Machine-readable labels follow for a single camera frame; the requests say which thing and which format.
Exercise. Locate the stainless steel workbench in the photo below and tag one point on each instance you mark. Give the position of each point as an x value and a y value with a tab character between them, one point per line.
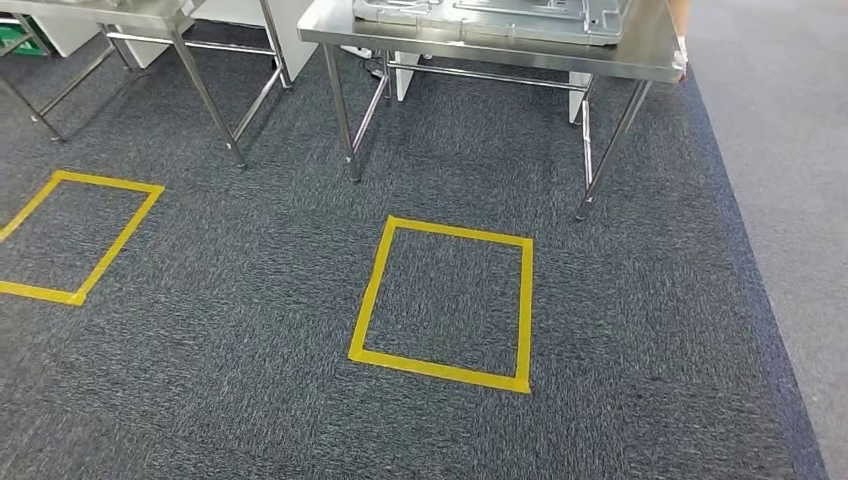
497	53

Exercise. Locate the yellow floor tape square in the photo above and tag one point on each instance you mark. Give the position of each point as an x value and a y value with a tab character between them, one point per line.
457	232

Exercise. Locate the white stand foot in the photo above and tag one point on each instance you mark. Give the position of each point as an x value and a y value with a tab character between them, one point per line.
407	76
578	99

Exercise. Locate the stamped grey metal panel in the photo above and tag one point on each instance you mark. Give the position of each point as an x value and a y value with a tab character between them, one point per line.
497	26

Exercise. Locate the stainless steel table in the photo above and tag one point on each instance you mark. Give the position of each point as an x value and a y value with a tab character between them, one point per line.
132	16

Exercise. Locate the green crate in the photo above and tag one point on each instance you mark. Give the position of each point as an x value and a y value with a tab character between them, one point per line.
23	40

